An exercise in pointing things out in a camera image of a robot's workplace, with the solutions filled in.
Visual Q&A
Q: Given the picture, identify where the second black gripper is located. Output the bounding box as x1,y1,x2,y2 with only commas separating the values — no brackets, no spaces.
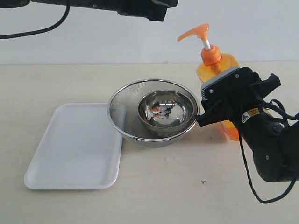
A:
117,0,178,22

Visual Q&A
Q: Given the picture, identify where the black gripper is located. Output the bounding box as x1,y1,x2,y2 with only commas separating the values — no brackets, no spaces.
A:
196,72,280,127

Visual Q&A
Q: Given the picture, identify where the orange dish soap pump bottle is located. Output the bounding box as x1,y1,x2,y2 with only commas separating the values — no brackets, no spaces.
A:
177,23,246,141

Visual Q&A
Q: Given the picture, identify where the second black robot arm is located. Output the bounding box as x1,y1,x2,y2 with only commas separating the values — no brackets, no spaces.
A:
34,0,178,21

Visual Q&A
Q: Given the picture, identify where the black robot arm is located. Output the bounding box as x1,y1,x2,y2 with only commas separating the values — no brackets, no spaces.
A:
196,67,299,182

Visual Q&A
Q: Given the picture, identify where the small stainless steel bowl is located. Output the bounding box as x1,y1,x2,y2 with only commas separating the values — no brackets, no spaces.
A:
137,90,198,135

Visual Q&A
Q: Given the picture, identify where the steel mesh colander bowl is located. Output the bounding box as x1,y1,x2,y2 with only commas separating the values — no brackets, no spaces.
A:
107,79,199,148

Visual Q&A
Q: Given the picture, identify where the white rectangular plastic tray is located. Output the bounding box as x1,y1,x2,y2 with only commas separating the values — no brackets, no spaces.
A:
24,103,122,190

